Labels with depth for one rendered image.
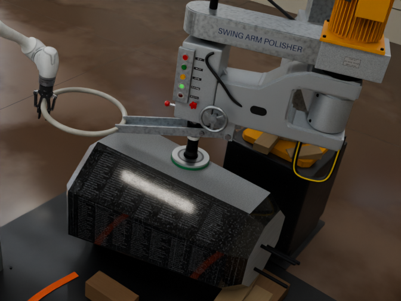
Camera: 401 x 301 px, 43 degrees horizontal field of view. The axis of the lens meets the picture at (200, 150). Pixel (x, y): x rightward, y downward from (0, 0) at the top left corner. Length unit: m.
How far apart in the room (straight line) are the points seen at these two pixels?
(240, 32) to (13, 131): 2.70
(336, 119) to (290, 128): 0.23
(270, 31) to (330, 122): 0.53
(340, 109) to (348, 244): 1.62
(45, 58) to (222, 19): 1.00
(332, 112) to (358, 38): 0.38
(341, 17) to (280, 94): 0.44
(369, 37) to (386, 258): 1.99
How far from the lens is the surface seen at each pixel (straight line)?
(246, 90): 2.48
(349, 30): 2.34
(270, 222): 2.65
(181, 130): 2.72
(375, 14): 2.24
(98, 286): 3.02
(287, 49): 2.36
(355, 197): 4.39
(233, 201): 2.62
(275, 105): 2.49
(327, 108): 2.47
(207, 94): 2.53
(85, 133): 2.78
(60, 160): 4.21
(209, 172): 2.79
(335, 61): 2.35
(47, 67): 2.85
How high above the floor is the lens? 2.39
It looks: 32 degrees down
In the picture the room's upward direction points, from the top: 9 degrees clockwise
